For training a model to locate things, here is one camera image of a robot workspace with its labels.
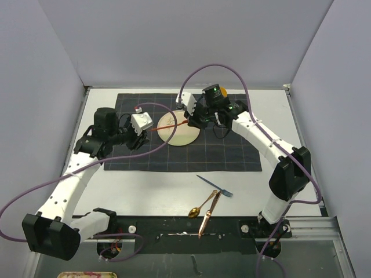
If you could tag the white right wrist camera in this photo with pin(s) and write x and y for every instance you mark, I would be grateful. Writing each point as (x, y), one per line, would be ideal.
(186, 101)

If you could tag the orange plastic fork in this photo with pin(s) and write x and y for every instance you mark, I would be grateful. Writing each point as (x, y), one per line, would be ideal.
(169, 126)

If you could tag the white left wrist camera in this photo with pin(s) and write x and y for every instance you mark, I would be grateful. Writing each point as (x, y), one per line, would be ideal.
(141, 121)

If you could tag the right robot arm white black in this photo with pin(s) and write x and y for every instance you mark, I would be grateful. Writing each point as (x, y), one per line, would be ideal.
(292, 166)

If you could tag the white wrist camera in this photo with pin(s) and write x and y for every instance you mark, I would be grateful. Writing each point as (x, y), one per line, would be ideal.
(141, 121)
(186, 101)

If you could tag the floral tray edge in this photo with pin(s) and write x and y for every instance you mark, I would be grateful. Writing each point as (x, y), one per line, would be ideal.
(87, 274)

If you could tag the gold metal spoon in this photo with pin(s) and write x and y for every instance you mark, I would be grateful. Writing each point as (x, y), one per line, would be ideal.
(194, 212)

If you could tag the blue plastic fork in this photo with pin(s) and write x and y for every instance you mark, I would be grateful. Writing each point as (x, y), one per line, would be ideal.
(223, 191)

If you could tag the beige plate with plant motif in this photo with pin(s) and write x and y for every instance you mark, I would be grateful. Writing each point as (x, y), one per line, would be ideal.
(184, 134)

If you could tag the dark grey checked cloth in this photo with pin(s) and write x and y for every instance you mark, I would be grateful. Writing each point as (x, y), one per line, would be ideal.
(214, 149)

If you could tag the orange plastic cup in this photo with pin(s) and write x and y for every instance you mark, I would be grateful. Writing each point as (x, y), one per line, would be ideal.
(223, 91)

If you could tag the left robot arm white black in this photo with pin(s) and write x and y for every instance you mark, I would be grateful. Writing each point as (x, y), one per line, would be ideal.
(52, 231)

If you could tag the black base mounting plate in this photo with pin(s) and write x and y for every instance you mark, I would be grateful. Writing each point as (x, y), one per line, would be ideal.
(179, 235)

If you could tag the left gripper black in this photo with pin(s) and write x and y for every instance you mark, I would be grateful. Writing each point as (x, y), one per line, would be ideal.
(137, 141)

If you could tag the copper metal knife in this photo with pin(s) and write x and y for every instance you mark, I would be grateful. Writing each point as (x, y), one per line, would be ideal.
(208, 214)

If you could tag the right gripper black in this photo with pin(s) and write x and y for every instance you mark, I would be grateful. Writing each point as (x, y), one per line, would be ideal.
(192, 120)

